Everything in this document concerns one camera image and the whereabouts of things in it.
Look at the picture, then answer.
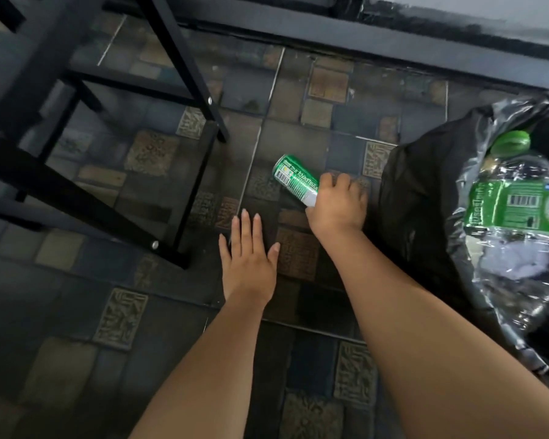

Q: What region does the person's left forearm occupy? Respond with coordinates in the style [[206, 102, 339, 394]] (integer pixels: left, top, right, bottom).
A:
[[128, 291, 270, 439]]

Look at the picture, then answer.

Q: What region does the black metal table frame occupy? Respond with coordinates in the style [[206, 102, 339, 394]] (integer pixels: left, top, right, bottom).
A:
[[0, 0, 231, 270]]

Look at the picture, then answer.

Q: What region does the person's right hand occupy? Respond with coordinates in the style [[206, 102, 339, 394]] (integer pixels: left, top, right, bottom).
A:
[[305, 172, 369, 239]]

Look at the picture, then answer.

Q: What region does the person's left hand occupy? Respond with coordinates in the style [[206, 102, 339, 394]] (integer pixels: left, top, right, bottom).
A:
[[218, 209, 281, 309]]

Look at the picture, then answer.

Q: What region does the black door sill rail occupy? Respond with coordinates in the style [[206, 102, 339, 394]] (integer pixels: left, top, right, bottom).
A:
[[162, 0, 549, 93]]

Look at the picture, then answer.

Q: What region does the green drink can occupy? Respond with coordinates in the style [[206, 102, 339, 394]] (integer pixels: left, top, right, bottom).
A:
[[272, 154, 322, 209]]

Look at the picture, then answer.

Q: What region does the clear plastic bottle green label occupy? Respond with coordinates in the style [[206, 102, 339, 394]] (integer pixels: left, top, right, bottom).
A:
[[460, 130, 549, 336]]

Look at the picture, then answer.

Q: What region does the black garbage bag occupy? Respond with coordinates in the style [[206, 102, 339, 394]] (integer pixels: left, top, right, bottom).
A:
[[376, 92, 549, 390]]

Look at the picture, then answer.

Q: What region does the person's right forearm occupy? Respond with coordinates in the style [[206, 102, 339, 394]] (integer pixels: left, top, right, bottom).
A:
[[310, 224, 549, 439]]

